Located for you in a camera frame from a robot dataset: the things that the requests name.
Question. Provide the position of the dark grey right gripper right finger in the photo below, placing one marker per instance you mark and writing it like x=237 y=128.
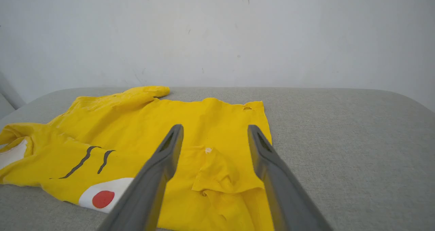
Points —
x=285 y=197

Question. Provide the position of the grey fabric sofa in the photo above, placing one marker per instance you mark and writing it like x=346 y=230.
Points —
x=340 y=149

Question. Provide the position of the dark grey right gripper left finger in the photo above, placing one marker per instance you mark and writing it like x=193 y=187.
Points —
x=149 y=190

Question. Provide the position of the yellow printed t-shirt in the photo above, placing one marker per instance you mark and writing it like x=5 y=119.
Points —
x=136 y=125

